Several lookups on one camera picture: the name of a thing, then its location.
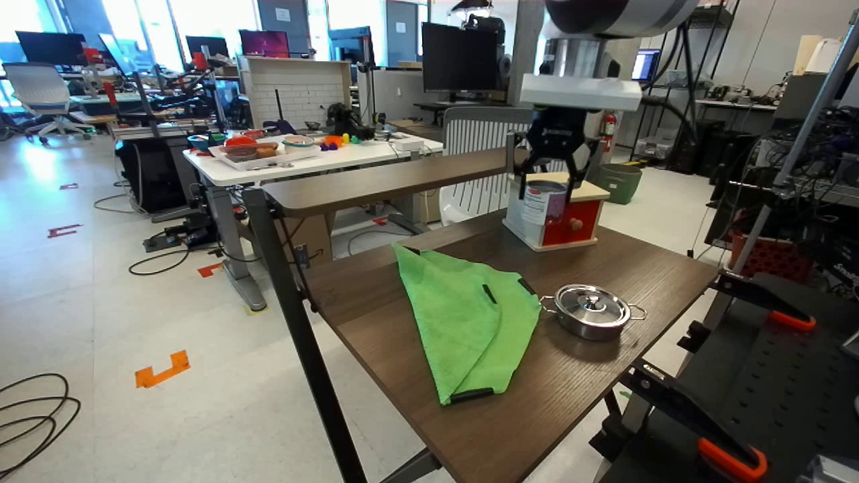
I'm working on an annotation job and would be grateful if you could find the red plastic crate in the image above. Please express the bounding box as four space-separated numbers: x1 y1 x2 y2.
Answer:
728 234 813 286

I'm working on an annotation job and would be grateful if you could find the orange handled black clamp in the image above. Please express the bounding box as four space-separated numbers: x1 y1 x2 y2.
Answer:
708 266 818 336
615 360 772 483

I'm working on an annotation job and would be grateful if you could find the black looped floor cable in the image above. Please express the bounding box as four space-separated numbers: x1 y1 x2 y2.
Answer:
127 243 195 278

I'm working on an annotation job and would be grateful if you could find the black under desk cabinet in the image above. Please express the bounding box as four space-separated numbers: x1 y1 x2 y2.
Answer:
113 137 191 217

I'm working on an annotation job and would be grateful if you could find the small blue lit screen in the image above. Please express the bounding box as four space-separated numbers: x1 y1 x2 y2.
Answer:
630 46 662 86

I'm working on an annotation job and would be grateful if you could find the steel pot with lid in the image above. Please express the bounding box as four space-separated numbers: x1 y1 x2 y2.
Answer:
536 281 646 342

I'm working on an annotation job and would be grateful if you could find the black metal table frame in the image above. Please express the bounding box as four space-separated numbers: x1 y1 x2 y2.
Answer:
238 185 446 483

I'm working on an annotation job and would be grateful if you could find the red fire extinguisher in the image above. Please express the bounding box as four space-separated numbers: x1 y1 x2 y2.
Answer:
597 106 623 156

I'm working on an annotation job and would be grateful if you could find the wooden box with red drawer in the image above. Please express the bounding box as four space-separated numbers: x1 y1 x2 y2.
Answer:
503 168 613 254

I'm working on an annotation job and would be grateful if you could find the grey mesh panel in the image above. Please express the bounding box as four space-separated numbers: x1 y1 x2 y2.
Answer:
438 102 540 224

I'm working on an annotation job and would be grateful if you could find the beige cardboard box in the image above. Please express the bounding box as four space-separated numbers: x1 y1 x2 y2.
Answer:
790 32 849 77

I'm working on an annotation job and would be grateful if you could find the green bin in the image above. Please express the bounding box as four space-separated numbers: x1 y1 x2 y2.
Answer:
597 157 645 207

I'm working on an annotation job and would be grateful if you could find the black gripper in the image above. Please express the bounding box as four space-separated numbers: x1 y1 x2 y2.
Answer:
513 103 603 203

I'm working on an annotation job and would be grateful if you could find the red orange tray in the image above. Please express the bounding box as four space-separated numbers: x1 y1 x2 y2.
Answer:
218 132 281 165

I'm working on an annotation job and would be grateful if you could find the black coiled floor cable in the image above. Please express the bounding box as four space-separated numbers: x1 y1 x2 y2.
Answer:
0 369 85 480

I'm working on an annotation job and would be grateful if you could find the black perforated board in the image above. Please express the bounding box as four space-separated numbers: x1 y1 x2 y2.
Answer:
598 271 859 483

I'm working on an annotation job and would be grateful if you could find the white desk partition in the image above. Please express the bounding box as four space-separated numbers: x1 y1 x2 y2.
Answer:
242 55 355 132

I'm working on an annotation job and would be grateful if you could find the white desk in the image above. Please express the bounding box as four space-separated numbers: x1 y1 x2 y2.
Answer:
181 132 446 314

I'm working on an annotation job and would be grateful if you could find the background computer monitor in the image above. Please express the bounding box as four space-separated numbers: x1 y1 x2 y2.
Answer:
324 24 377 66
236 27 293 61
182 35 232 61
13 28 88 66

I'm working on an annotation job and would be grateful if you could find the brown wooden raised shelf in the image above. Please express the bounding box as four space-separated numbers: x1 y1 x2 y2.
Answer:
242 145 521 217

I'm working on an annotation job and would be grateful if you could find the green cloth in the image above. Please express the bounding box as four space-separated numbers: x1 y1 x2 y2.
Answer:
389 240 544 408

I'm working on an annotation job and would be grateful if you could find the white office chair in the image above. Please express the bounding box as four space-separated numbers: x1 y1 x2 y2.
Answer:
0 61 96 145

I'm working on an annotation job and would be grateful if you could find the large black monitor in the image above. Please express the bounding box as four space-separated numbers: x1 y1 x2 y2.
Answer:
418 18 505 94

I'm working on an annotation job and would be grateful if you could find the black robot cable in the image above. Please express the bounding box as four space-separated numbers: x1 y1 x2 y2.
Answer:
640 22 720 171

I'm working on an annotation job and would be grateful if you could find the orange floor tape marker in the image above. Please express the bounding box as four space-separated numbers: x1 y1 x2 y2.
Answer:
132 348 193 392

